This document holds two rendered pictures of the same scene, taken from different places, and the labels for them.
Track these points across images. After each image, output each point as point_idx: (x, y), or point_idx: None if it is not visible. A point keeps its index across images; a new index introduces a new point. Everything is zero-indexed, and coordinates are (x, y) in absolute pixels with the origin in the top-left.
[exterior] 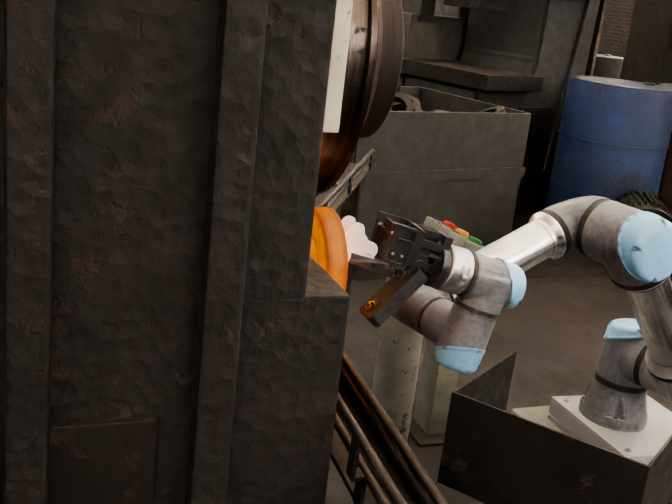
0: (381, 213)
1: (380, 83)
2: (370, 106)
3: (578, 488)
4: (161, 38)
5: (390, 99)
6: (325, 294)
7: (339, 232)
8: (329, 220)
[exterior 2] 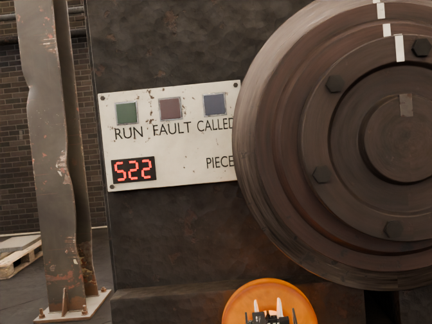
0: (292, 310)
1: (303, 171)
2: (293, 194)
3: None
4: None
5: (314, 189)
6: (115, 293)
7: (233, 296)
8: (244, 286)
